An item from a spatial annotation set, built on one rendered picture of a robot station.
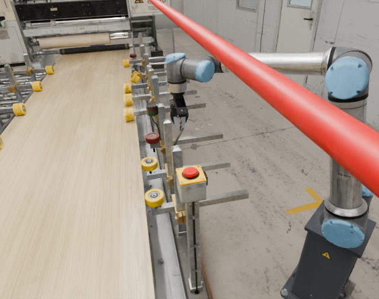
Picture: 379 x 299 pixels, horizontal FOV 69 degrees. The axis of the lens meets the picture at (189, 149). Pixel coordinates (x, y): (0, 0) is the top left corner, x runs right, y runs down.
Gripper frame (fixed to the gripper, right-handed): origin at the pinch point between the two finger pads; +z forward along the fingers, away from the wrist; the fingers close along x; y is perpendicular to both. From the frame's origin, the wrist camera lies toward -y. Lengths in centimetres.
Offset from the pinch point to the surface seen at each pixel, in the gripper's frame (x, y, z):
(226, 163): -21.4, -11.8, 17.0
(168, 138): 7.9, -15.9, -5.0
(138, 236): 25, -55, 10
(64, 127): 66, 41, 11
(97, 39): 57, 240, -3
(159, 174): 13.4, -11.8, 17.3
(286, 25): -231, 315, 11
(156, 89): 7.7, 34.1, -9.9
